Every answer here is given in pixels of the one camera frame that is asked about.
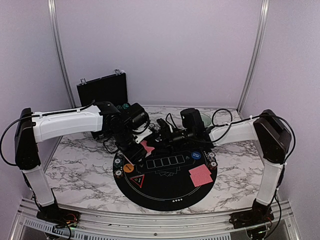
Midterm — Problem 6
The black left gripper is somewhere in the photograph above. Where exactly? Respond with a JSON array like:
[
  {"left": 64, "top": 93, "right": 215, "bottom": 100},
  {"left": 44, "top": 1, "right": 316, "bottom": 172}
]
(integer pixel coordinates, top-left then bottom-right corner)
[{"left": 109, "top": 127, "right": 148, "bottom": 165}]

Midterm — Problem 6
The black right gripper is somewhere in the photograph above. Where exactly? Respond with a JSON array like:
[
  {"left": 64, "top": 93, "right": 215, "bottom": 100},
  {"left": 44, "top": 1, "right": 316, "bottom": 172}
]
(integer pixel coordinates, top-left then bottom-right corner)
[{"left": 147, "top": 127, "right": 195, "bottom": 154}]

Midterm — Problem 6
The red playing card deck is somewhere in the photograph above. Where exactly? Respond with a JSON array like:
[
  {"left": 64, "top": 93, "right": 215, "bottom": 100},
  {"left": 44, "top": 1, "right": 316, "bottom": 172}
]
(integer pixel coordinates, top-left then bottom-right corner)
[{"left": 140, "top": 140, "right": 155, "bottom": 157}]

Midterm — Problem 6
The orange big blind button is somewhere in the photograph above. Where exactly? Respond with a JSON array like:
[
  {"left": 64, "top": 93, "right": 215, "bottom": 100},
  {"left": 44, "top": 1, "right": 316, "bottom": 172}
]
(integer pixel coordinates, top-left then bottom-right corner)
[{"left": 123, "top": 163, "right": 135, "bottom": 173}]

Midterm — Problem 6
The green 50 chip stack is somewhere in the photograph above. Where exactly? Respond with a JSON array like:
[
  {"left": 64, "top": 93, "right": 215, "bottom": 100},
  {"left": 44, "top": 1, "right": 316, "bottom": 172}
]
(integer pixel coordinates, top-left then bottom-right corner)
[{"left": 113, "top": 158, "right": 123, "bottom": 169}]

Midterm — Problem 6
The red triangular all-in marker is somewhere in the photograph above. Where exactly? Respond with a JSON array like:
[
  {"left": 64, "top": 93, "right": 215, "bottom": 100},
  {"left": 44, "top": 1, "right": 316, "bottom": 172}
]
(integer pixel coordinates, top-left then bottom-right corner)
[{"left": 130, "top": 174, "right": 145, "bottom": 188}]

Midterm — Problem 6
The blue small blind button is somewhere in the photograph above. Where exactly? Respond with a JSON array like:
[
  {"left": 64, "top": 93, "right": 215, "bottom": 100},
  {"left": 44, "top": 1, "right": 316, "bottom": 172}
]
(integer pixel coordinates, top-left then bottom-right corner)
[{"left": 191, "top": 151, "right": 202, "bottom": 160}]

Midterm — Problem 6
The red card dealt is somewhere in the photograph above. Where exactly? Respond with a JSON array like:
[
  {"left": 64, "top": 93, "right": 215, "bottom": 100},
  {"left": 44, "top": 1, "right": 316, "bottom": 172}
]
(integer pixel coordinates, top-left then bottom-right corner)
[
  {"left": 190, "top": 174, "right": 213, "bottom": 187},
  {"left": 189, "top": 164, "right": 212, "bottom": 176}
]

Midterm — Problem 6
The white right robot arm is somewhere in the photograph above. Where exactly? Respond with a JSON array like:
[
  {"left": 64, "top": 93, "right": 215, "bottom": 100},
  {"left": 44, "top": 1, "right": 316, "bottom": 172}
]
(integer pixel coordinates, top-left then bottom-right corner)
[{"left": 156, "top": 108, "right": 296, "bottom": 224}]

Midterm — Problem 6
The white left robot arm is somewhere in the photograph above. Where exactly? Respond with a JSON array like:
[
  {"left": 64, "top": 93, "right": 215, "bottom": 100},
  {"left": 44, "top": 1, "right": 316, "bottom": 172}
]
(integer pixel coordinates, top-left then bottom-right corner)
[{"left": 0, "top": 101, "right": 152, "bottom": 223}]

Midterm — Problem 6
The round black poker mat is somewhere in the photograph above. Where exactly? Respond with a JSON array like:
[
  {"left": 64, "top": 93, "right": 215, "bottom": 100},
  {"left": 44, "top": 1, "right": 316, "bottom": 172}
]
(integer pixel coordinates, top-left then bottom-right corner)
[{"left": 113, "top": 148, "right": 218, "bottom": 212}]

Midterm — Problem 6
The green glass bowl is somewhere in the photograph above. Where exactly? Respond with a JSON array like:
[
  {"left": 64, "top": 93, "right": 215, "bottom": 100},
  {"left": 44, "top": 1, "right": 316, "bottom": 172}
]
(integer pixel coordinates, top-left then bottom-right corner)
[{"left": 200, "top": 113, "right": 212, "bottom": 128}]

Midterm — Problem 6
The green chip row right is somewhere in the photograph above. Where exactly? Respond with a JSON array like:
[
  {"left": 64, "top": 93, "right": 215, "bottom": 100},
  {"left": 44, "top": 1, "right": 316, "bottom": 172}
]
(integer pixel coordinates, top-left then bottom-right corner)
[{"left": 121, "top": 103, "right": 130, "bottom": 110}]

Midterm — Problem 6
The black poker chip case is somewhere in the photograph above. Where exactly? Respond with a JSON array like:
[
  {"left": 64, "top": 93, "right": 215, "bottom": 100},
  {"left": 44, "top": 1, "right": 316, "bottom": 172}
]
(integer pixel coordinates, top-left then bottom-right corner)
[{"left": 76, "top": 69, "right": 128, "bottom": 107}]

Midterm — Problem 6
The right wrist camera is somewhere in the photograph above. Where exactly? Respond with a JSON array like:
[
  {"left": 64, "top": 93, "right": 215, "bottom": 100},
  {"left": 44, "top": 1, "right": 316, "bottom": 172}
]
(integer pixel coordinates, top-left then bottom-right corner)
[{"left": 180, "top": 108, "right": 208, "bottom": 140}]

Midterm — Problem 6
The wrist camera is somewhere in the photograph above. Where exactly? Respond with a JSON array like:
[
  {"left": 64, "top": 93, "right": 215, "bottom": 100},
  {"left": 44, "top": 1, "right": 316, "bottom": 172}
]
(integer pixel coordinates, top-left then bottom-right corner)
[
  {"left": 180, "top": 108, "right": 208, "bottom": 140},
  {"left": 119, "top": 102, "right": 152, "bottom": 144}
]

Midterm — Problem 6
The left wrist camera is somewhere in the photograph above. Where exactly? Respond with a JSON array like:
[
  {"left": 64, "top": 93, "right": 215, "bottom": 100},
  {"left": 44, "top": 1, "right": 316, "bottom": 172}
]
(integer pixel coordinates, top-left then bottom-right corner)
[{"left": 119, "top": 102, "right": 152, "bottom": 144}]

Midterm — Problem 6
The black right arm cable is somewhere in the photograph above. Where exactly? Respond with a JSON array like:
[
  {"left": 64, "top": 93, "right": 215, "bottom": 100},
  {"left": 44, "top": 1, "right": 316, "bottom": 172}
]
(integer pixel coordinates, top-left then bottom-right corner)
[{"left": 209, "top": 108, "right": 296, "bottom": 166}]

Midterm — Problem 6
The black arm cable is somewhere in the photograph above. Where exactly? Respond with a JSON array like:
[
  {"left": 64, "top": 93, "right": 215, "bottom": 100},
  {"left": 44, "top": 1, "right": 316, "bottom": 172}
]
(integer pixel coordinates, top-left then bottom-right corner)
[
  {"left": 0, "top": 99, "right": 96, "bottom": 167},
  {"left": 209, "top": 108, "right": 296, "bottom": 166}
]

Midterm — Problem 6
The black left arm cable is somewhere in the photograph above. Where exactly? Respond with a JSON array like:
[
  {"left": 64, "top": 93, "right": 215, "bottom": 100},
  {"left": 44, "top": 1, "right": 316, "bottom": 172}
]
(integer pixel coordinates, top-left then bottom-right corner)
[{"left": 0, "top": 99, "right": 96, "bottom": 167}]

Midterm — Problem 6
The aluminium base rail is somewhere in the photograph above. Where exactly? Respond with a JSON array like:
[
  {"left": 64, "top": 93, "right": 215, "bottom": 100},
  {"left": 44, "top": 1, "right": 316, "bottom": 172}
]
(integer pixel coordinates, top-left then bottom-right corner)
[{"left": 9, "top": 198, "right": 301, "bottom": 240}]

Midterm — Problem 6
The right aluminium frame post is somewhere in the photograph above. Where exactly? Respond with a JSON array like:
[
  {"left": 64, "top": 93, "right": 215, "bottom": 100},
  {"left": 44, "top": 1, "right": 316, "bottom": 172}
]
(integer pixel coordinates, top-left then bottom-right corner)
[{"left": 236, "top": 0, "right": 270, "bottom": 115}]

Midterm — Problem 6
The aluminium frame post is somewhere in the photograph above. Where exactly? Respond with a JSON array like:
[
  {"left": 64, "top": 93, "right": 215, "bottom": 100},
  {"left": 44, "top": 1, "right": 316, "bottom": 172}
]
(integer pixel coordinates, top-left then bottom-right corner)
[
  {"left": 236, "top": 0, "right": 270, "bottom": 115},
  {"left": 47, "top": 0, "right": 76, "bottom": 108}
]

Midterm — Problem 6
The left aluminium frame post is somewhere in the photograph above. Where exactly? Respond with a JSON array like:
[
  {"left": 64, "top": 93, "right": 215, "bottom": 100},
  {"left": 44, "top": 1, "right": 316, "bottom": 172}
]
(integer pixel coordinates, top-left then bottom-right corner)
[{"left": 47, "top": 0, "right": 76, "bottom": 108}]

